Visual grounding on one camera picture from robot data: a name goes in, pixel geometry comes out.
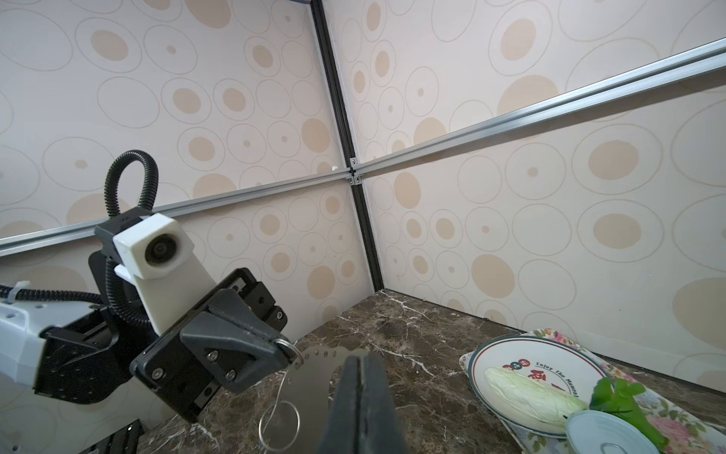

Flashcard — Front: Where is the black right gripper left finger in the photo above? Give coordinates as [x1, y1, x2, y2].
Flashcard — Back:
[317, 357, 361, 454]

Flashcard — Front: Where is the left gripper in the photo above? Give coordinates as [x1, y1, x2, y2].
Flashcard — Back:
[33, 268, 298, 422]

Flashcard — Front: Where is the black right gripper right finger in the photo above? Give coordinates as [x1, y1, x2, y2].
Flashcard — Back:
[359, 354, 408, 453]

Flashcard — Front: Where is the metal key organizer plate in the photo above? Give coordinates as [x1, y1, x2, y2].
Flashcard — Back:
[258, 345, 368, 453]

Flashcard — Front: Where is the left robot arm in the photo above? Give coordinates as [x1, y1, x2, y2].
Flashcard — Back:
[1, 149, 303, 422]

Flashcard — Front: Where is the pale cabbage piece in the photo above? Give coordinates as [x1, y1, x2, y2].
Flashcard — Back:
[484, 368, 587, 428]

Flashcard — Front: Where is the white plate with rim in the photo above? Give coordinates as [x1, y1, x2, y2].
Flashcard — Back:
[464, 336, 607, 439]

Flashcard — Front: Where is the green tin can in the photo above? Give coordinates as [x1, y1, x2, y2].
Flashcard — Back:
[565, 410, 658, 454]

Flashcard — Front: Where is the green leaf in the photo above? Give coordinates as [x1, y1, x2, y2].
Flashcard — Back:
[589, 378, 669, 452]

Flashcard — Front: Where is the floral rectangular tray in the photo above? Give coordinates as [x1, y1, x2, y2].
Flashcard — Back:
[458, 327, 726, 454]

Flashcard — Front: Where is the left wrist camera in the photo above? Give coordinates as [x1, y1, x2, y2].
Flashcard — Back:
[95, 207, 216, 335]

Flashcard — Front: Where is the diagonal aluminium rail left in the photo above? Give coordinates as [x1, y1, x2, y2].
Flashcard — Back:
[1, 168, 360, 257]

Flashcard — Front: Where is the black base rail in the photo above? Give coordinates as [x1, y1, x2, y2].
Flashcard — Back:
[81, 420, 145, 454]

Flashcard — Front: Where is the horizontal aluminium rail back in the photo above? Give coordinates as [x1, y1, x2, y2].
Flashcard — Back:
[351, 39, 725, 185]

